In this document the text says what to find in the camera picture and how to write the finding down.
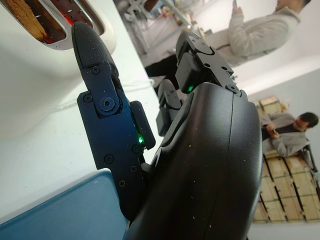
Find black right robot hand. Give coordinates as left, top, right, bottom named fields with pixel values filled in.
left=71, top=21, right=264, bottom=240

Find browned toast slice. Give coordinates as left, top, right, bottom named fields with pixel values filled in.
left=6, top=0, right=48, bottom=42

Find person in black trousers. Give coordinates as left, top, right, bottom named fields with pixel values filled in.
left=144, top=0, right=311, bottom=78

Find white two-slot toaster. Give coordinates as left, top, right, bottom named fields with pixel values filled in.
left=0, top=0, right=118, bottom=143

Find stacked wooden crates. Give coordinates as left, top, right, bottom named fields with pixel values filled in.
left=252, top=96, right=320, bottom=223

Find white sneakers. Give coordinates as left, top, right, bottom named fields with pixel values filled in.
left=261, top=112, right=320, bottom=173

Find blue rectangular tray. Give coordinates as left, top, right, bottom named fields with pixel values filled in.
left=0, top=169, right=133, bottom=240

